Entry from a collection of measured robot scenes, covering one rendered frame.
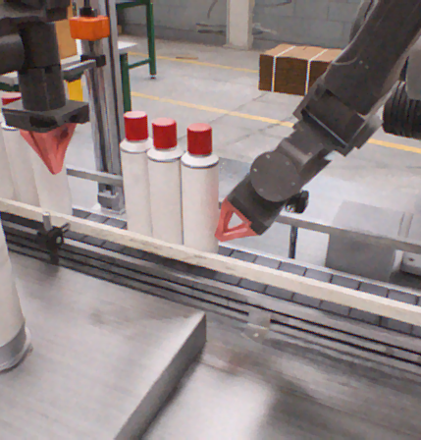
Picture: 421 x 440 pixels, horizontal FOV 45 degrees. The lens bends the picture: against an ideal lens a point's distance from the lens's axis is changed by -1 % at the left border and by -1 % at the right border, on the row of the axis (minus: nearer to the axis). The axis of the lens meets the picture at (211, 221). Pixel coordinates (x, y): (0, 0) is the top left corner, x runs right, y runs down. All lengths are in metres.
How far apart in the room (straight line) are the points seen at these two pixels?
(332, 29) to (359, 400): 5.75
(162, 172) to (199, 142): 0.07
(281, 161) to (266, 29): 6.05
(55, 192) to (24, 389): 0.36
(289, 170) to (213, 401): 0.28
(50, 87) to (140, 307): 0.30
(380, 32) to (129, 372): 0.43
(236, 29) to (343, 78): 6.18
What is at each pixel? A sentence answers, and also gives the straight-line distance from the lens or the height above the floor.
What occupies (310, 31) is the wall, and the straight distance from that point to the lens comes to 6.34.
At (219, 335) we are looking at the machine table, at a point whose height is 0.83.
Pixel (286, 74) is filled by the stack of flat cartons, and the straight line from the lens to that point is 4.74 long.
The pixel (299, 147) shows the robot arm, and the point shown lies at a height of 1.11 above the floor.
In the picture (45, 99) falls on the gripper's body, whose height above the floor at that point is 1.12.
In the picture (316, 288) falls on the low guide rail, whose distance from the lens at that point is 0.67.
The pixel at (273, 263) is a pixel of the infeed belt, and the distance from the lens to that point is 0.76.
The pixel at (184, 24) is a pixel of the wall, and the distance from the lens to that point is 7.19.
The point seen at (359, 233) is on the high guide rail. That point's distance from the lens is 0.70.
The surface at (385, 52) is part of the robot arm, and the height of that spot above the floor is 1.21.
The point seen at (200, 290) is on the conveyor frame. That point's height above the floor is 0.86.
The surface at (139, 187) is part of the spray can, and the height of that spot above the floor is 0.98.
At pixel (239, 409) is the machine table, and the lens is 0.63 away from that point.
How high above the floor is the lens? 1.31
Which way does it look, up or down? 30 degrees down
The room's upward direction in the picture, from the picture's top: straight up
